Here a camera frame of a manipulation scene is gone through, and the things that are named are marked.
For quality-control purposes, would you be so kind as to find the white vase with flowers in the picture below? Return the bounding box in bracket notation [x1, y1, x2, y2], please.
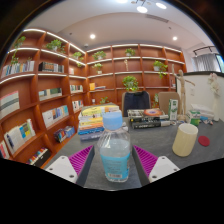
[207, 72, 223, 122]

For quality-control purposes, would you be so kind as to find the window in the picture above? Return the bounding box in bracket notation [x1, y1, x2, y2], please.
[215, 53, 224, 73]

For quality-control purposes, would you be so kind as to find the cream cylindrical cup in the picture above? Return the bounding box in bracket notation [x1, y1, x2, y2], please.
[171, 123, 199, 158]

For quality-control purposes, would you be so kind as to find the green tissue box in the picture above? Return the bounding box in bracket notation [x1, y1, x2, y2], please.
[185, 109, 202, 127]

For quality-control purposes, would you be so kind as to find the white partition panel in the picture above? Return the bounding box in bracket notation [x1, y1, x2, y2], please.
[176, 71, 224, 158]

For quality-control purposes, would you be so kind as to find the wooden artist mannequin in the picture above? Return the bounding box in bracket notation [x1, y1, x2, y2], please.
[171, 63, 196, 122]

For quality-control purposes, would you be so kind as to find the stack of white packs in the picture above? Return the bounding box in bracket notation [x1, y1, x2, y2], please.
[189, 103, 215, 121]

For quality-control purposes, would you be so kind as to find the flat round red coaster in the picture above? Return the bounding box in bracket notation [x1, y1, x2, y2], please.
[197, 135, 211, 148]

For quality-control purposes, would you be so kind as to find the dark office chair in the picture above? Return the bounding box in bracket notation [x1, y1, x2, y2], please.
[121, 90, 152, 118]

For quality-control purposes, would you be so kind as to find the grey curtain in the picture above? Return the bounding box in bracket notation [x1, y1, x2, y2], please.
[194, 53, 221, 73]

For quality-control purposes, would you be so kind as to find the branched ceiling lamp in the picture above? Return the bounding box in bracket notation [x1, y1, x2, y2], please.
[116, 0, 168, 14]

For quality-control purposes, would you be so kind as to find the green and white carton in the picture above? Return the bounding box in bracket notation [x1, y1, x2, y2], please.
[167, 98, 179, 121]

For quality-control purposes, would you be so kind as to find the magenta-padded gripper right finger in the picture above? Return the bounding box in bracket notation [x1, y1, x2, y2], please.
[131, 144, 181, 186]

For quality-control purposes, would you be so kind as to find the stack of colourful books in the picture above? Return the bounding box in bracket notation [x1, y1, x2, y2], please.
[77, 103, 120, 141]

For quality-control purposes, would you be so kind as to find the stack of dark books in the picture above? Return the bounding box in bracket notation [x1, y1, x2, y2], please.
[127, 108, 172, 130]

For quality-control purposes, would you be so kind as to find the wooden shelf unit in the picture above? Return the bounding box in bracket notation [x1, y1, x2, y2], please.
[0, 27, 188, 168]

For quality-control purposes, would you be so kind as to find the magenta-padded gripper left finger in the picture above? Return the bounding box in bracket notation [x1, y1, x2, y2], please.
[45, 144, 96, 188]

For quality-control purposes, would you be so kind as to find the clear water bottle blue cap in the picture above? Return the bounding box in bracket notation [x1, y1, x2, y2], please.
[96, 111, 132, 183]

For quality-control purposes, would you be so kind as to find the black track light rail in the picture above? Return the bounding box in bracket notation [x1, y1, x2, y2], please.
[192, 45, 218, 56]

